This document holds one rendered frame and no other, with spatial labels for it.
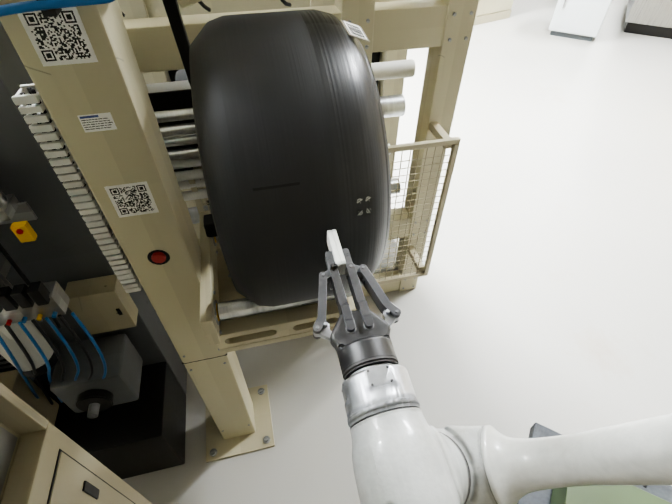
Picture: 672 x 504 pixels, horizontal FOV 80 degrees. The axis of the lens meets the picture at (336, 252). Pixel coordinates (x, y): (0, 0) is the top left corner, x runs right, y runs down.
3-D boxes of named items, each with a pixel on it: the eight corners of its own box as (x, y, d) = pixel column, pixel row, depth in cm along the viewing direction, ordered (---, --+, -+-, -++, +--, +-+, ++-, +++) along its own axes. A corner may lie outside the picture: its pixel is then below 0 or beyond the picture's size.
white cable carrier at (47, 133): (126, 293, 96) (10, 97, 62) (128, 278, 99) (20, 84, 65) (145, 290, 96) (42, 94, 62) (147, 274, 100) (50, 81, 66)
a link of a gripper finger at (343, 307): (356, 340, 57) (346, 343, 57) (335, 276, 64) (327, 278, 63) (358, 328, 54) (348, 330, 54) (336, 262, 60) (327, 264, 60)
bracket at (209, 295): (209, 346, 97) (199, 323, 90) (206, 236, 124) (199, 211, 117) (223, 343, 98) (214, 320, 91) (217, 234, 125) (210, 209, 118)
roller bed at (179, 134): (161, 208, 126) (126, 118, 105) (164, 181, 136) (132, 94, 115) (226, 199, 129) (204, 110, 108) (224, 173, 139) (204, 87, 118)
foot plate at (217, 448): (206, 463, 158) (205, 461, 156) (205, 398, 176) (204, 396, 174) (275, 446, 162) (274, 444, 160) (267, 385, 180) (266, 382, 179)
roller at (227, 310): (215, 309, 101) (217, 325, 98) (212, 300, 98) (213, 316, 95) (350, 284, 107) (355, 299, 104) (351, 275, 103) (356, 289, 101)
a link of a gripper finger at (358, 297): (364, 327, 54) (374, 325, 54) (346, 260, 61) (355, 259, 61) (362, 339, 57) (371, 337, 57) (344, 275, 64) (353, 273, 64)
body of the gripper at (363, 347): (408, 356, 50) (385, 293, 55) (341, 371, 49) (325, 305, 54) (398, 377, 56) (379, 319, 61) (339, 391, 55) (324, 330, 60)
